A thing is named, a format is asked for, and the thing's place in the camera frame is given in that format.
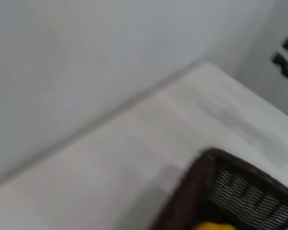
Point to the black woven plastic basket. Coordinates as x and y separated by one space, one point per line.
230 189

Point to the yellow plastic banana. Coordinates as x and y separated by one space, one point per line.
212 226

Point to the black wall vent slots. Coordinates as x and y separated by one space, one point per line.
286 63

